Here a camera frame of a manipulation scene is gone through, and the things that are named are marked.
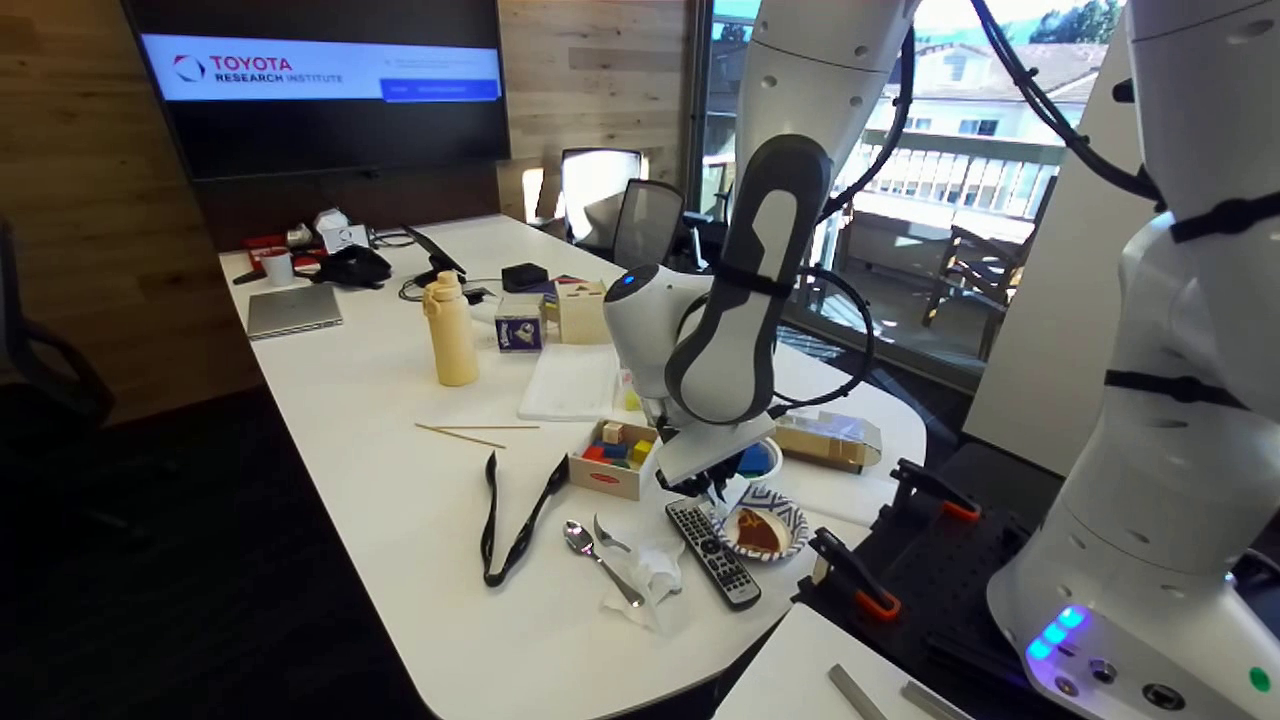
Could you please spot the wooden chopstick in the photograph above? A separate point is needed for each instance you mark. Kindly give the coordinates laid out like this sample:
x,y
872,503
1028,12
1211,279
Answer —
x,y
463,434

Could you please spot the black tablet on stand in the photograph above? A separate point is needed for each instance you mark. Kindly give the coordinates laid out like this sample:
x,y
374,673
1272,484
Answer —
x,y
439,260

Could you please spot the outdoor patio chair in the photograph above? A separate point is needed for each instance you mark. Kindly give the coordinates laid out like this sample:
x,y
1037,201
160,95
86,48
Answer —
x,y
975,273

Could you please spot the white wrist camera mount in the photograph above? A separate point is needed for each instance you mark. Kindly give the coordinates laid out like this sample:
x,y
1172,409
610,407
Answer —
x,y
693,452

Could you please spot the small black box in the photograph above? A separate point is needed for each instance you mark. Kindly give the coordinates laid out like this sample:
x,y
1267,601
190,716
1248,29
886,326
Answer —
x,y
524,279

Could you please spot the cream plastic bottle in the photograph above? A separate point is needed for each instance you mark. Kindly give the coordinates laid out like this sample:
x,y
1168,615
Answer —
x,y
455,333

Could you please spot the white device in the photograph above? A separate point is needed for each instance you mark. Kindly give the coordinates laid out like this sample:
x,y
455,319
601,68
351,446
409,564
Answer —
x,y
339,231

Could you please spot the black remote control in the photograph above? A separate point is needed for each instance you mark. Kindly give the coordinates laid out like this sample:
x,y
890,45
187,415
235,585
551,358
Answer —
x,y
714,556

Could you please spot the white chair back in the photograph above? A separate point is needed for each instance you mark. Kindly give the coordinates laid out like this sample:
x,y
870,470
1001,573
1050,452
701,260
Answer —
x,y
594,185

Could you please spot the blue patterned plate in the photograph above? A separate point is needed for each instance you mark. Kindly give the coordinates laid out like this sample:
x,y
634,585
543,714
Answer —
x,y
785,534

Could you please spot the wall television screen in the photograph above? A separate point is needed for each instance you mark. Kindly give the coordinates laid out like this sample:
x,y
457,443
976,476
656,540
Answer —
x,y
320,95

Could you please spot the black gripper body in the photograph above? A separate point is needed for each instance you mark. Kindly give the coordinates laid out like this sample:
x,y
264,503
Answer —
x,y
701,480

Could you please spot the black mesh office chair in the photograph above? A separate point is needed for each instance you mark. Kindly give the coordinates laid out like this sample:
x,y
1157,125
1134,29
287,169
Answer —
x,y
644,227

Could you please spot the metal fork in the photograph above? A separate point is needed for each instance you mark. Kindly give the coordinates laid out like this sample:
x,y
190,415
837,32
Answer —
x,y
610,538

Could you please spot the silver laptop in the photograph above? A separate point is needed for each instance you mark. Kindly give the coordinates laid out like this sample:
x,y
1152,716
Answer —
x,y
293,311

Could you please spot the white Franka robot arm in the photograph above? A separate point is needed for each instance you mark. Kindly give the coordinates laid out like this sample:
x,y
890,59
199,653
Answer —
x,y
1134,534

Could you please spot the black mounting plate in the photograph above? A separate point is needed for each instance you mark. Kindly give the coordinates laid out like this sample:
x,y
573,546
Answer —
x,y
960,585

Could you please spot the blue bowl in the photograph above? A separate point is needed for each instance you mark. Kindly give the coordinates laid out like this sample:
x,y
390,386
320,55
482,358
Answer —
x,y
771,480

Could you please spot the black bag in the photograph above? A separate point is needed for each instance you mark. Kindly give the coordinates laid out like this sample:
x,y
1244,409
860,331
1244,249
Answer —
x,y
352,267

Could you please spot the white board with metal bars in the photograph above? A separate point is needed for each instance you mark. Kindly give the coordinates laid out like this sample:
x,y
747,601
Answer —
x,y
801,673

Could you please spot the red object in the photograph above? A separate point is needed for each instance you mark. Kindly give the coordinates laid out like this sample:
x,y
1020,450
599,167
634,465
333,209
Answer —
x,y
264,245

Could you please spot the clear plastic container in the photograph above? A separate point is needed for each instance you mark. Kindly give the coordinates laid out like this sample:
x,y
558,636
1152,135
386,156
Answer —
x,y
567,386

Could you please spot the black tongs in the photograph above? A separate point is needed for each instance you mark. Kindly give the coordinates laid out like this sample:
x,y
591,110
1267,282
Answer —
x,y
521,527

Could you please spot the white cup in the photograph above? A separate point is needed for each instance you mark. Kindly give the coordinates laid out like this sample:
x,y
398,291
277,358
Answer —
x,y
277,267

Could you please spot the brown food slice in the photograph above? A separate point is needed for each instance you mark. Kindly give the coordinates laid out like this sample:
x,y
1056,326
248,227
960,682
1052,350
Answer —
x,y
760,534

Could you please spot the small box of coloured blocks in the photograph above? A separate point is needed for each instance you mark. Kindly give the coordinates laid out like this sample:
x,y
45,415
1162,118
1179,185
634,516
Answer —
x,y
610,456

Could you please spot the blue toy pieces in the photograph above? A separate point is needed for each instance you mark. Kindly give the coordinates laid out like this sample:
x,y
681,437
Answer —
x,y
759,461

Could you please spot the metal spoon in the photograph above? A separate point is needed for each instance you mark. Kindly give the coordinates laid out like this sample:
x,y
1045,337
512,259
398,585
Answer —
x,y
594,554

